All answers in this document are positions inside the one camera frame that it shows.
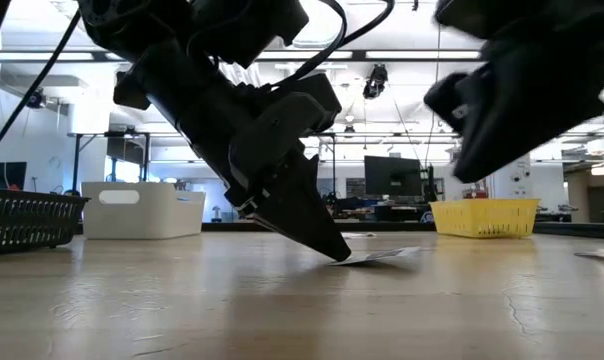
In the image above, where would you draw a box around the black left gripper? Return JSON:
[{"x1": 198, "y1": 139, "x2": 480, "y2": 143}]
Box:
[{"x1": 112, "y1": 44, "x2": 354, "y2": 263}]

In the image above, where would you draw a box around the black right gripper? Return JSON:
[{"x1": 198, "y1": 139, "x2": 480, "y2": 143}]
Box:
[{"x1": 423, "y1": 0, "x2": 604, "y2": 185}]

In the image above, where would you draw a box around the white antiseptic towelette packet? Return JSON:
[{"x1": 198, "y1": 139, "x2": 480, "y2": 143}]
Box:
[{"x1": 328, "y1": 245, "x2": 422, "y2": 267}]

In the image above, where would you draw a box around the white round column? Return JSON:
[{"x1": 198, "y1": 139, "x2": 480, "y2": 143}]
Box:
[{"x1": 486, "y1": 154, "x2": 533, "y2": 200}]

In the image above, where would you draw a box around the black computer monitor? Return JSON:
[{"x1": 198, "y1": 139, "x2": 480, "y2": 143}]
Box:
[{"x1": 363, "y1": 154, "x2": 424, "y2": 198}]

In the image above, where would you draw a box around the yellow plastic basket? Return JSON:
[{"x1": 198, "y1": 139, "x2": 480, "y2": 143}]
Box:
[{"x1": 429, "y1": 197, "x2": 540, "y2": 239}]

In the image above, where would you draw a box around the white plastic bin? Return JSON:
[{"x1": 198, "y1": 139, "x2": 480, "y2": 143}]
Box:
[{"x1": 80, "y1": 180, "x2": 207, "y2": 240}]

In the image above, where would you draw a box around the black plastic basket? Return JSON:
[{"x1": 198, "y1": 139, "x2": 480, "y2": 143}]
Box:
[{"x1": 0, "y1": 187, "x2": 91, "y2": 257}]

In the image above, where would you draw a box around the black metal table frame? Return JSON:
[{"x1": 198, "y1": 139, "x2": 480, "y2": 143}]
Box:
[{"x1": 201, "y1": 221, "x2": 604, "y2": 240}]

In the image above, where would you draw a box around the black ceiling camera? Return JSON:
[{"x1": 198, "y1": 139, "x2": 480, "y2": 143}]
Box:
[
  {"x1": 25, "y1": 88, "x2": 46, "y2": 109},
  {"x1": 362, "y1": 63, "x2": 389, "y2": 101}
]

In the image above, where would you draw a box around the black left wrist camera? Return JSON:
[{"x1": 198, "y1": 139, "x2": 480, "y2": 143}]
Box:
[{"x1": 231, "y1": 72, "x2": 344, "y2": 174}]

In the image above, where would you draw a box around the thin black cable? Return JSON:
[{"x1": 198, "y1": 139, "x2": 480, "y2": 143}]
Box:
[{"x1": 0, "y1": 9, "x2": 83, "y2": 164}]

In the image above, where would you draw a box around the black wall monitor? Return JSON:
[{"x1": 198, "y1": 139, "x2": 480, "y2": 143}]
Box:
[{"x1": 0, "y1": 161, "x2": 28, "y2": 191}]

